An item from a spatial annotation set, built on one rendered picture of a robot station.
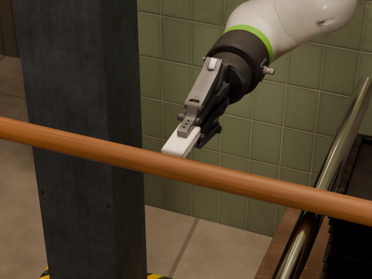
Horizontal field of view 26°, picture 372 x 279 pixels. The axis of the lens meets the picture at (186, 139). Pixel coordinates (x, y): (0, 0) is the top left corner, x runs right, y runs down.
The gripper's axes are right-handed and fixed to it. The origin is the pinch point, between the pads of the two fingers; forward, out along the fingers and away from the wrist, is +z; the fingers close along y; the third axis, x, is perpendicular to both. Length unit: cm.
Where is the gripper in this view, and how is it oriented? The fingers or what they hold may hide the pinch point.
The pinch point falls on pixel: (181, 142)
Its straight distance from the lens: 109.1
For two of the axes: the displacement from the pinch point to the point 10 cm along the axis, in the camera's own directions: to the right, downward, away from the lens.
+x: -9.3, -2.1, 3.0
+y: 0.0, 8.2, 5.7
